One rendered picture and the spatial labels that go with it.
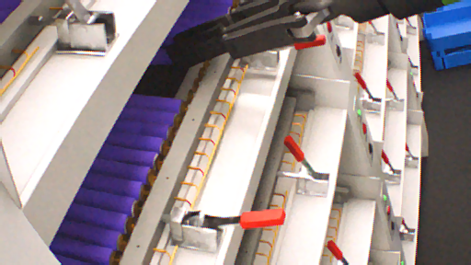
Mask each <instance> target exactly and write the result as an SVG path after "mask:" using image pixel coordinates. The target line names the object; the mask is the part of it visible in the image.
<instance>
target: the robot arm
mask: <svg viewBox="0 0 471 265"><path fill-rule="evenodd" d="M461 1H462V0H240V2H239V3H238V5H239V6H240V7H237V8H234V9H232V10H231V11H230V12H229V16H228V14H227V13H226V14H224V15H222V16H220V17H215V18H212V19H210V20H208V21H205V22H203V23H201V24H199V25H197V26H195V27H193V28H191V29H187V30H184V31H182V32H180V33H178V34H176V35H175V36H174V38H173V40H174V42H175V43H174V44H172V45H170V46H167V48H166V53H167V54H168V56H169V57H170V59H171V60H172V61H173V63H174V64H175V66H176V68H177V69H178V70H179V71H182V70H185V69H187V68H190V67H192V66H194V65H196V64H199V63H203V62H205V61H208V60H210V59H212V58H213V57H218V56H221V55H223V54H226V53H229V55H231V57H232V59H233V60H235V59H238V58H242V57H245V56H251V55H255V54H258V53H261V52H265V51H269V50H272V49H276V48H279V47H282V46H284V47H285V46H288V45H291V44H295V43H305V42H313V41H315V40H316V34H315V33H314V28H315V27H316V26H317V25H323V24H325V23H328V22H329V21H331V20H333V19H334V18H336V17H340V16H341V15H345V16H348V17H350V18H351V20H352V21H354V22H355V23H357V24H362V23H364V22H366V23H367V22H368V21H371V20H376V19H378V18H379V17H385V16H387V15H390V14H391V15H392V16H393V17H394V18H396V19H398V20H402V19H405V18H409V17H414V16H416V15H418V16H419V18H422V17H424V15H423V13H426V12H428V11H432V10H433V9H437V8H439V7H443V6H448V5H451V4H453V3H457V2H461Z"/></svg>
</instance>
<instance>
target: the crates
mask: <svg viewBox="0 0 471 265"><path fill-rule="evenodd" d="M423 15H424V17H423V19H424V24H425V29H421V31H422V34H423V38H424V41H425V45H426V47H427V48H428V49H429V50H430V51H431V55H432V59H433V61H434V66H435V69H436V71H438V70H444V69H446V68H449V67H452V68H453V67H456V66H458V65H461V66H462V65H465V64H467V63H471V0H462V1H461V2H457V3H453V4H451V5H448V6H443V7H439V8H438V9H437V12H434V13H433V12H431V13H429V14H427V12H426V13H423Z"/></svg>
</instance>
